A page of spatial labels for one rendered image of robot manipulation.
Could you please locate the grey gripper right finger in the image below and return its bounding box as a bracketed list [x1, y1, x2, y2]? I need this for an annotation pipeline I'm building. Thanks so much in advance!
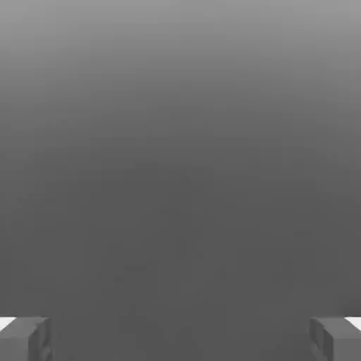
[308, 316, 361, 361]

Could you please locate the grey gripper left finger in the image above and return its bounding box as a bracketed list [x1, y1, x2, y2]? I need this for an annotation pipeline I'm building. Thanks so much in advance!
[0, 316, 54, 361]

